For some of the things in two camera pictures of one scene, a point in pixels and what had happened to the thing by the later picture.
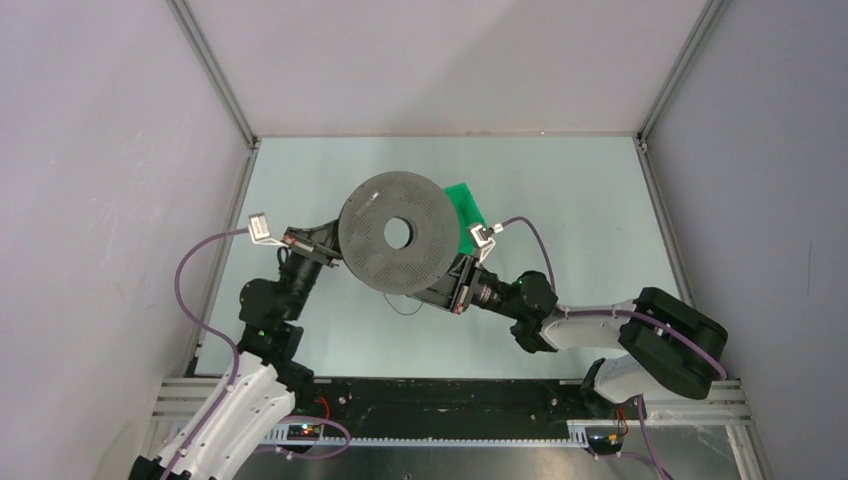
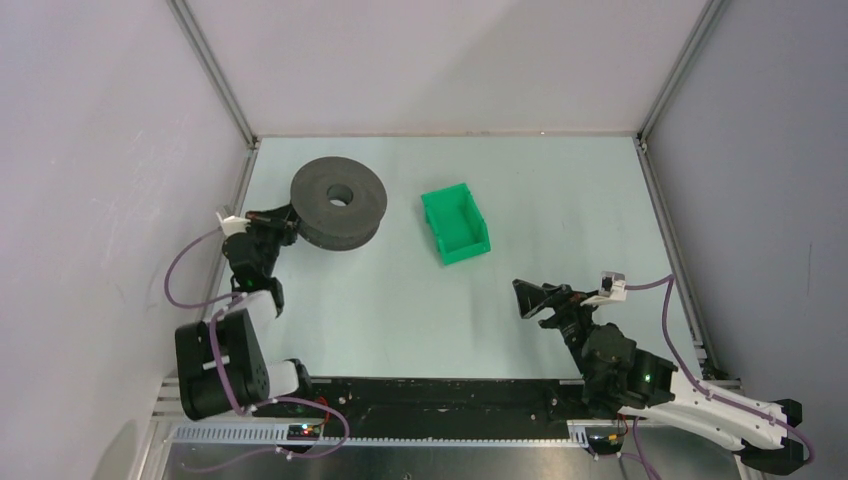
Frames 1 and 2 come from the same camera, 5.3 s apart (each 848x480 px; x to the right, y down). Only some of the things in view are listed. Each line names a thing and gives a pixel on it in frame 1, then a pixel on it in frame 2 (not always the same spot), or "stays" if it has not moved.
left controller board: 303,432 stays
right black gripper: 453,292 to 530,297
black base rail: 447,409 stays
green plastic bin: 469,215 stays
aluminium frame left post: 215,70 stays
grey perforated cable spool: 367,209 to 339,201
